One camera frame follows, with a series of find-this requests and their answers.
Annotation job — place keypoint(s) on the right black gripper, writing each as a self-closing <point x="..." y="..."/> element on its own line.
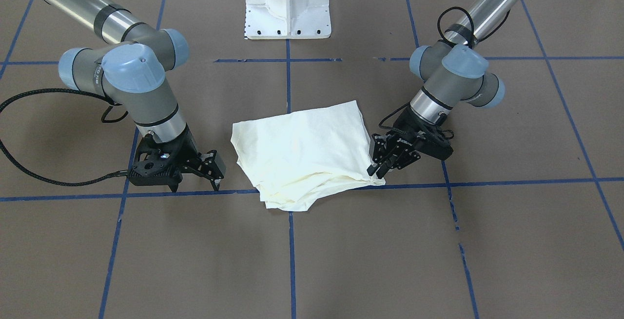
<point x="189" y="149"/>

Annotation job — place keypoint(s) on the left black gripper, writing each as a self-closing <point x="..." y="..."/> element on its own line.
<point x="408" y="139"/>

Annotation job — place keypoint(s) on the cream long-sleeve cat shirt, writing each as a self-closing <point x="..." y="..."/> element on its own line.
<point x="295" y="159"/>

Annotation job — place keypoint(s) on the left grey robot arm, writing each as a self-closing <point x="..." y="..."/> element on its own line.
<point x="452" y="72"/>

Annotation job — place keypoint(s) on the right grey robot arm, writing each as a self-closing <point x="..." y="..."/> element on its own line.
<point x="131" y="72"/>

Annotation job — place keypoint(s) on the brown paper table cover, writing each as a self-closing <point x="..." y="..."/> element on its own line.
<point x="524" y="221"/>

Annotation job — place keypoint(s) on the white metal base plate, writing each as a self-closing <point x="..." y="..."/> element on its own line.
<point x="287" y="19"/>

